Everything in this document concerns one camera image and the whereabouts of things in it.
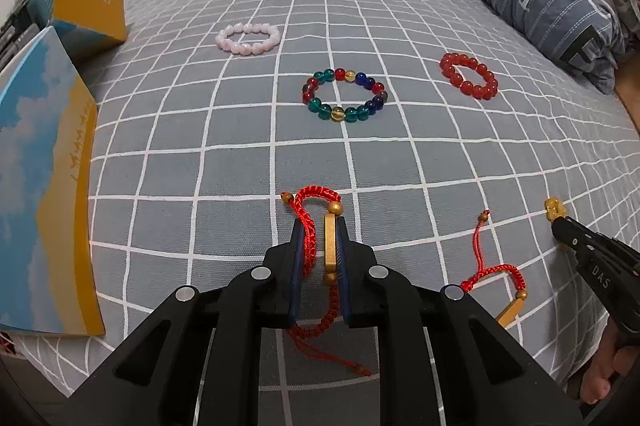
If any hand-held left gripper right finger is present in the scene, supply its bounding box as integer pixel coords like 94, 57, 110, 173
336, 218, 586, 426

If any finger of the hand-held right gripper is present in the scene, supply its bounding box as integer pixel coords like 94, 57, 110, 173
562, 216, 640, 277
551, 221, 640, 332

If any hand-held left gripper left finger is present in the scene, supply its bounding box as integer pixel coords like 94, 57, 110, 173
60, 223, 321, 426

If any red cord bracelet gold bar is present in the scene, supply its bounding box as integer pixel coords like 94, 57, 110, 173
280, 186, 373, 378
460, 209, 527, 328

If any yellow bead bracelet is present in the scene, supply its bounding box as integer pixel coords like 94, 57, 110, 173
544, 197, 571, 253

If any multicolour glass bead bracelet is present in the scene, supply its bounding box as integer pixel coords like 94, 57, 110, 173
301, 67, 388, 123

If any red bead bracelet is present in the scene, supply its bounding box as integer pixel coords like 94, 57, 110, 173
439, 52, 499, 97

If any pink bead bracelet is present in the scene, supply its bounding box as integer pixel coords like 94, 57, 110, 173
215, 22, 281, 56

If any person's right hand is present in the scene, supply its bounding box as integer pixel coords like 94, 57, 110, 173
580, 320, 631, 407

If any grey checked bed sheet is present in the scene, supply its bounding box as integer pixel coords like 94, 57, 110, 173
20, 0, 640, 426

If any teal suitcase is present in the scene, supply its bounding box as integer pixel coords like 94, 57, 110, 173
17, 0, 62, 29

